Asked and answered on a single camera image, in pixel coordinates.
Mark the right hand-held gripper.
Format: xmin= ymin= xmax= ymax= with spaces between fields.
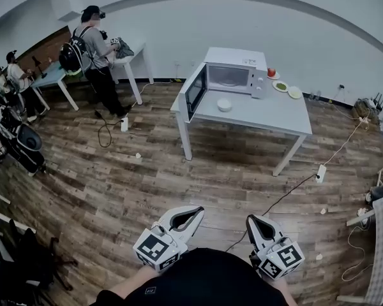
xmin=245 ymin=214 xmax=306 ymax=281

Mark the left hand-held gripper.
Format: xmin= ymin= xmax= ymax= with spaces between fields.
xmin=133 ymin=205 xmax=206 ymax=272

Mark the white round bowl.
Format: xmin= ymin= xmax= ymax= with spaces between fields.
xmin=216 ymin=98 xmax=233 ymax=112

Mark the white microwave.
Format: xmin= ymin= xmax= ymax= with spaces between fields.
xmin=184 ymin=47 xmax=269 ymax=123

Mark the person's right forearm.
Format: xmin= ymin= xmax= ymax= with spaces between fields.
xmin=271 ymin=275 xmax=299 ymax=306

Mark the person's left forearm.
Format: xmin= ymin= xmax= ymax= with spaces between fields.
xmin=110 ymin=265 xmax=162 ymax=300

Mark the person's black shirt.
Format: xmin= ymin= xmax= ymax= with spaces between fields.
xmin=89 ymin=247 xmax=291 ymax=306

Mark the white square table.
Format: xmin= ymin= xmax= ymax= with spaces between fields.
xmin=170 ymin=75 xmax=313 ymax=177

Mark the wicker basket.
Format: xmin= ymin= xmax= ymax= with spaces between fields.
xmin=352 ymin=98 xmax=379 ymax=126

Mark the black office chair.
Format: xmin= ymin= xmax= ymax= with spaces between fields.
xmin=0 ymin=228 xmax=79 ymax=306

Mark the white side table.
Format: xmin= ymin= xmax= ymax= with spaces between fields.
xmin=108 ymin=41 xmax=154 ymax=105

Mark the grey cloth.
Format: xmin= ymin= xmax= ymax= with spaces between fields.
xmin=115 ymin=38 xmax=135 ymax=59

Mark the light blue table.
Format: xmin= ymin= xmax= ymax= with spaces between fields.
xmin=30 ymin=61 xmax=80 ymax=112

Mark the black backpack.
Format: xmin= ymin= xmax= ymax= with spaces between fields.
xmin=58 ymin=27 xmax=95 ymax=76

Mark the black floor cable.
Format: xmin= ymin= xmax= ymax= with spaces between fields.
xmin=225 ymin=173 xmax=319 ymax=253
xmin=94 ymin=109 xmax=125 ymax=149

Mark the white cable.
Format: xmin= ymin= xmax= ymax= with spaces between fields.
xmin=324 ymin=106 xmax=371 ymax=167
xmin=341 ymin=224 xmax=374 ymax=282

